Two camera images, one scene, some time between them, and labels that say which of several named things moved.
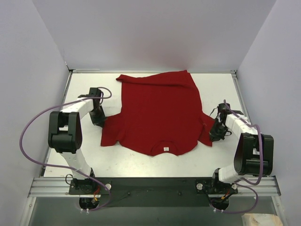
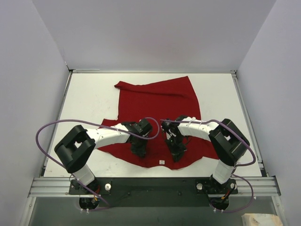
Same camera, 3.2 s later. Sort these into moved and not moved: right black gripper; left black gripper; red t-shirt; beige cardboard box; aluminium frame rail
Moved: left black gripper; red t-shirt; right black gripper
Not moved: beige cardboard box; aluminium frame rail
